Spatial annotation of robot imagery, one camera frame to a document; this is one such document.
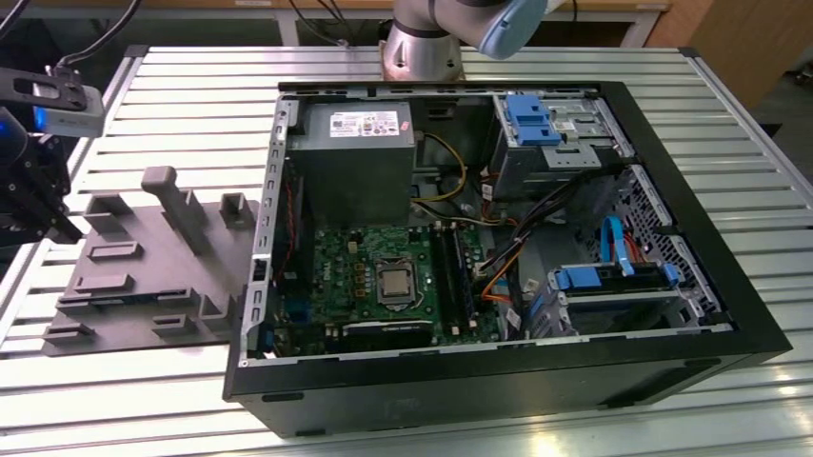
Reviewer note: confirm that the metal disk bay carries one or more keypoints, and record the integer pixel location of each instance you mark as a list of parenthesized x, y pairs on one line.
[(622, 297)]

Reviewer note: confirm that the silver CPU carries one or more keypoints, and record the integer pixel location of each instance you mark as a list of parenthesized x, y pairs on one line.
[(395, 283)]

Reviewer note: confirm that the black RAM slot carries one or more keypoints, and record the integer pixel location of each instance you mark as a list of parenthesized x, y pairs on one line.
[(437, 285)]

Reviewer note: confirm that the blue video port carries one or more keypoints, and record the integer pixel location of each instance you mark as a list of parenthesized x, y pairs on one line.
[(267, 340)]

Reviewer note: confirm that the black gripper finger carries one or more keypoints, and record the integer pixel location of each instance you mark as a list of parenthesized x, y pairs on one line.
[(46, 176), (18, 209)]

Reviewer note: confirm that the grey parts rack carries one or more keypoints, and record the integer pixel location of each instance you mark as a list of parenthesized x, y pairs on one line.
[(158, 266)]

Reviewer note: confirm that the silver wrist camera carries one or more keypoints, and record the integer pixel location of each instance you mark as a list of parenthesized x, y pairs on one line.
[(69, 121)]

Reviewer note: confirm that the wooden cabinet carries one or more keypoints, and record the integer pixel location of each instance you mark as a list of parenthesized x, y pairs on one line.
[(742, 43)]

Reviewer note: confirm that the green motherboard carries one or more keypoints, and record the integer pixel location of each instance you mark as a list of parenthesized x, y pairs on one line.
[(336, 247)]

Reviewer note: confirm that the blue expansion slot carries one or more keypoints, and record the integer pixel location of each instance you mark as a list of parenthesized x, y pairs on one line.
[(297, 309)]

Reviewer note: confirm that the black graphics card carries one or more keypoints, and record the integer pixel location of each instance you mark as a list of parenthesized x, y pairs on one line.
[(380, 333)]

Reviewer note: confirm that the metal drive cage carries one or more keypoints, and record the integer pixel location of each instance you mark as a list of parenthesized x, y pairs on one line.
[(571, 162)]

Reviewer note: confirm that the white framed workbench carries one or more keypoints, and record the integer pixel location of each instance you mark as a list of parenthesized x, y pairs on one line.
[(644, 28)]

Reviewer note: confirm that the blue plastic drive latch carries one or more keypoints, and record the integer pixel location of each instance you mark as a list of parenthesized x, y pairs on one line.
[(530, 124)]

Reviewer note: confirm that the grey power supply unit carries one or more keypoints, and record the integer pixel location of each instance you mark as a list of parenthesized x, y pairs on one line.
[(348, 181)]

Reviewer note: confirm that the hard disk in blue carrier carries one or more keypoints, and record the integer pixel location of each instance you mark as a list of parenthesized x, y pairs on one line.
[(587, 278)]

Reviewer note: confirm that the black open PC case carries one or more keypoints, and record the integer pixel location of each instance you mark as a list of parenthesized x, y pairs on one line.
[(444, 395)]

